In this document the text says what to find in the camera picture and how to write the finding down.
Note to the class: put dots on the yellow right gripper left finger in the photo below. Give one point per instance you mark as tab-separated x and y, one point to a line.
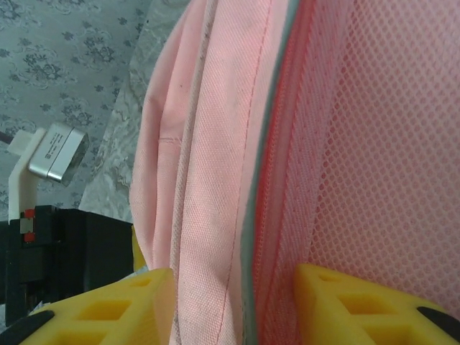
108	316

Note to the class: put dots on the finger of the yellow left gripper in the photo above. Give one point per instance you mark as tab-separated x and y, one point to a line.
136	251

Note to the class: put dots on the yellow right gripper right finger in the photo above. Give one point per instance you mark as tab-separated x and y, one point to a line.
359	316

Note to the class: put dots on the pink student backpack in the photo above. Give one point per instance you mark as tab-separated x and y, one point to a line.
287	143

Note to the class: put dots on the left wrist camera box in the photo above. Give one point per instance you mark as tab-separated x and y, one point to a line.
54	154

